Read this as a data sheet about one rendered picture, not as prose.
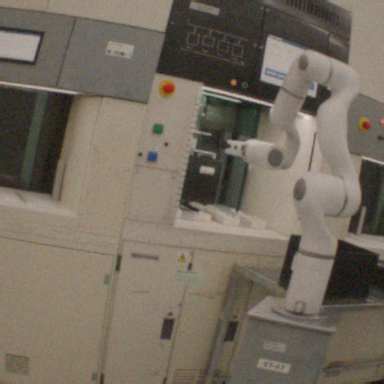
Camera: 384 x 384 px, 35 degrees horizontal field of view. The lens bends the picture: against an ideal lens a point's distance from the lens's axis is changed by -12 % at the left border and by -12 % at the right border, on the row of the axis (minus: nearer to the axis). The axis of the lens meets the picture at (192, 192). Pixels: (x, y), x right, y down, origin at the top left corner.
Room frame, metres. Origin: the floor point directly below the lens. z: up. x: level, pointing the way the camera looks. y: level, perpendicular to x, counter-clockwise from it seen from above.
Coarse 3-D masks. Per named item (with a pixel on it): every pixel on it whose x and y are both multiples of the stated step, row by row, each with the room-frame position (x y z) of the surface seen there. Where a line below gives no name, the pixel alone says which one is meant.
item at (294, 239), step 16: (288, 256) 2.31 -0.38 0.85; (336, 256) 2.10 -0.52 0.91; (352, 256) 2.14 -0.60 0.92; (368, 256) 2.18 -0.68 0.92; (288, 272) 2.28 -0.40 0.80; (336, 272) 2.11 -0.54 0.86; (352, 272) 2.15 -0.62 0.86; (368, 272) 2.19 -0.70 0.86; (336, 288) 2.12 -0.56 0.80; (352, 288) 2.16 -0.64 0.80; (368, 288) 2.20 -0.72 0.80
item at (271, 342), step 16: (256, 320) 1.76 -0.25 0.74; (272, 320) 1.74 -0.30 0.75; (288, 320) 1.74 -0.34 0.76; (336, 320) 1.80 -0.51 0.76; (256, 336) 1.76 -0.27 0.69; (272, 336) 1.74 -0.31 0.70; (288, 336) 1.73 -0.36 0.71; (304, 336) 1.71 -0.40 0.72; (320, 336) 1.70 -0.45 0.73; (240, 352) 1.77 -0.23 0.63; (256, 352) 1.75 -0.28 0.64; (272, 352) 1.74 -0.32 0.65; (288, 352) 1.72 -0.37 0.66; (304, 352) 1.71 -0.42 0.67; (320, 352) 1.69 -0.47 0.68; (240, 368) 1.76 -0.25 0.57; (256, 368) 1.75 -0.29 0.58; (272, 368) 1.73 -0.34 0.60; (288, 368) 1.72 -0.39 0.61; (304, 368) 1.70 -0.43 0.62; (320, 368) 1.74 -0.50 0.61
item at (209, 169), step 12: (204, 132) 2.72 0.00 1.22; (192, 144) 2.73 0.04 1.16; (192, 156) 2.64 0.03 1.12; (204, 156) 2.84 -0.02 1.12; (192, 168) 2.64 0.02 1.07; (204, 168) 2.67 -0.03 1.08; (216, 168) 2.69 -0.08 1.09; (192, 180) 2.65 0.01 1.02; (204, 180) 2.67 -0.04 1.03; (216, 180) 2.70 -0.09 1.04; (192, 192) 2.65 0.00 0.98; (204, 192) 2.68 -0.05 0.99; (204, 204) 2.69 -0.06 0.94
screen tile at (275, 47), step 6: (270, 42) 2.52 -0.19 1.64; (270, 48) 2.52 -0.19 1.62; (276, 48) 2.54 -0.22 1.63; (282, 48) 2.55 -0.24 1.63; (282, 54) 2.55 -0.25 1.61; (288, 54) 2.56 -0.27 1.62; (270, 60) 2.53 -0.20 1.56; (276, 60) 2.54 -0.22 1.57; (282, 60) 2.55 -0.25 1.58; (288, 60) 2.57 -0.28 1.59; (276, 66) 2.54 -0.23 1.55; (282, 66) 2.56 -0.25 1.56; (288, 66) 2.57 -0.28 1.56
